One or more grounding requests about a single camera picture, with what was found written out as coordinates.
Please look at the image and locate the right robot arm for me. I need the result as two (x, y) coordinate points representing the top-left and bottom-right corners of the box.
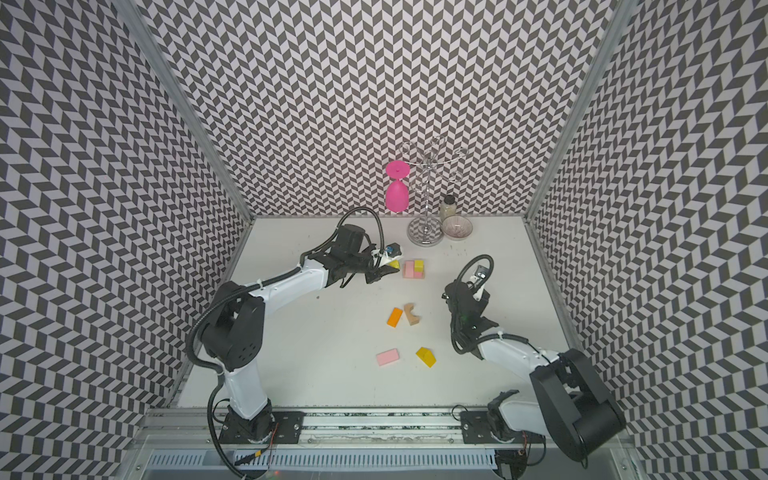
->
(442, 254), (627, 465)

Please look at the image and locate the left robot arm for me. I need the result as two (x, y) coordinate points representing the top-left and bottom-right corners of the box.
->
(185, 206), (401, 442)

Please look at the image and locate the orange block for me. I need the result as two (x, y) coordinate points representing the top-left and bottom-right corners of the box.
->
(387, 308), (403, 328)

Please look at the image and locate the natural wood arch block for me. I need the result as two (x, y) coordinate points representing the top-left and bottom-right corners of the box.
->
(403, 303), (421, 326)

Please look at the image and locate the yellow wedge block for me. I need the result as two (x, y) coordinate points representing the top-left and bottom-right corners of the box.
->
(416, 347), (436, 368)

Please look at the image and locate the chrome glass holder stand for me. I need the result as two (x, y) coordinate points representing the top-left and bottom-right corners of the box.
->
(403, 135), (466, 248)

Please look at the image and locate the pink plastic wine glass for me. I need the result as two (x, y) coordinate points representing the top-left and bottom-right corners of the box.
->
(385, 160), (410, 213)

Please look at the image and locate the pink striped bowl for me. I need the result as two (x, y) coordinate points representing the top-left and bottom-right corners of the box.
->
(441, 215), (473, 241)

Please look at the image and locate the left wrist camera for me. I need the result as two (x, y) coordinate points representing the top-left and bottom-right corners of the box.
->
(379, 242), (402, 265)

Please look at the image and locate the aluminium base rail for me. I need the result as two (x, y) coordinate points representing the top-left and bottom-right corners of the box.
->
(116, 406), (647, 479)

